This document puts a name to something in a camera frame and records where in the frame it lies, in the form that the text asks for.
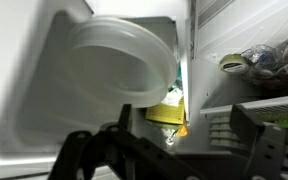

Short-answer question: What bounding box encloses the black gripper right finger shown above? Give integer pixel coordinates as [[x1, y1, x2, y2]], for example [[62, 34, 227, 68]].
[[230, 104, 288, 180]]

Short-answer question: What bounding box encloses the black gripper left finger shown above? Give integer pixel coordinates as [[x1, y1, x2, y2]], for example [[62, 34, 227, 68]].
[[47, 103, 185, 180]]

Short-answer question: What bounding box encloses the translucent round plastic container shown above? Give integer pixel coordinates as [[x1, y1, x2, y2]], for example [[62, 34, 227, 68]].
[[63, 17, 177, 108]]

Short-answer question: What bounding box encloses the white refrigerator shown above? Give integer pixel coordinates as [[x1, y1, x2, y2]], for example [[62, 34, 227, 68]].
[[0, 0, 288, 180]]

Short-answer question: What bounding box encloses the round lidded tub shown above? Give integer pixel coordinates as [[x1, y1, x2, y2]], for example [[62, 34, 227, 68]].
[[219, 54, 249, 74]]

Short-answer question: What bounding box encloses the yellow green food packet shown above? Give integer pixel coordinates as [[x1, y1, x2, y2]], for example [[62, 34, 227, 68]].
[[145, 99, 185, 125]]

